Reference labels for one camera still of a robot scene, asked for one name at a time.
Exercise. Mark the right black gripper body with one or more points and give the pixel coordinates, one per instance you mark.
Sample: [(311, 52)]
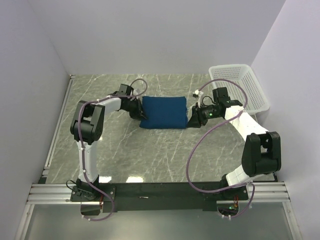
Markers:
[(197, 116)]

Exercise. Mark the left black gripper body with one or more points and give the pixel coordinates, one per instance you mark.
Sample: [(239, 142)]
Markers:
[(138, 110)]

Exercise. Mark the blue cartoon print t-shirt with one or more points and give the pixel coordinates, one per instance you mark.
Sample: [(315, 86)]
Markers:
[(164, 112)]

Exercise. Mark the white plastic perforated basket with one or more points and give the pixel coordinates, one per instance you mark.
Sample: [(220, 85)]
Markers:
[(241, 84)]

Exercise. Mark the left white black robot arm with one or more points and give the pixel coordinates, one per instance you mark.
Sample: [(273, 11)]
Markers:
[(87, 128)]

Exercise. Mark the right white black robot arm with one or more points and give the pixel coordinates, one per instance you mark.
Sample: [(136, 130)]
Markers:
[(262, 148)]

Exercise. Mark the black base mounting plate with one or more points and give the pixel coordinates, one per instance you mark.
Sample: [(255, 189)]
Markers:
[(167, 196)]

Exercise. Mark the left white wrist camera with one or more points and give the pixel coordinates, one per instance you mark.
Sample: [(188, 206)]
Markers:
[(136, 92)]

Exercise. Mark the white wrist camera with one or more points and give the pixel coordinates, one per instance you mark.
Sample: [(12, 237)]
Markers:
[(199, 96), (136, 92)]

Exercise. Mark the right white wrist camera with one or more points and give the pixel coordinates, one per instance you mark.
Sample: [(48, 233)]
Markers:
[(199, 96)]

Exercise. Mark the aluminium frame rail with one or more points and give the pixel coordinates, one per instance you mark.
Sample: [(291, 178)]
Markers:
[(270, 192)]

